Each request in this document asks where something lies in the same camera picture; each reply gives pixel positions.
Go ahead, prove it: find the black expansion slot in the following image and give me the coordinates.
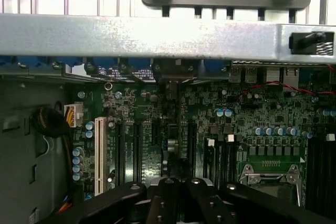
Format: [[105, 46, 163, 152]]
[[187, 120, 197, 178], [133, 121, 144, 180], [116, 121, 127, 183]]

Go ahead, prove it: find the grey power supply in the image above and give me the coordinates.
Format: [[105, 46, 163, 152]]
[[0, 77, 70, 224]]

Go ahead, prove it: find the metal rear ports row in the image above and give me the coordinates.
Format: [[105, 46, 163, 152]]
[[228, 66, 300, 90]]

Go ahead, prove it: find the red wire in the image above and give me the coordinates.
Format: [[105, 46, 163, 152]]
[[235, 64, 336, 99]]

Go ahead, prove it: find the white expansion slot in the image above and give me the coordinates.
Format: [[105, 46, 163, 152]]
[[93, 115, 108, 196]]

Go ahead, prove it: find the green motherboard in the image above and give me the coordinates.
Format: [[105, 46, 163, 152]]
[[65, 77, 336, 224]]

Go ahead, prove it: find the black sleeved cable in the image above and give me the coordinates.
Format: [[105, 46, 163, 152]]
[[31, 106, 72, 138]]

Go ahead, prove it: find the black open PC case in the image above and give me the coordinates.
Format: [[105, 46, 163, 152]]
[[0, 13, 336, 224]]

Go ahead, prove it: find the metal CPU socket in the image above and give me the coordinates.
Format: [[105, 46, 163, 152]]
[[238, 163, 304, 210]]

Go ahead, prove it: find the black RAM slot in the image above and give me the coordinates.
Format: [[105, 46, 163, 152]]
[[223, 134, 232, 186], [307, 129, 317, 208], [214, 137, 223, 186], [232, 134, 239, 186], [205, 140, 215, 186], [317, 129, 326, 208], [327, 129, 336, 209]]

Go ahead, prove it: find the white power connector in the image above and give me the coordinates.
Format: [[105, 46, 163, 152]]
[[63, 104, 84, 128]]

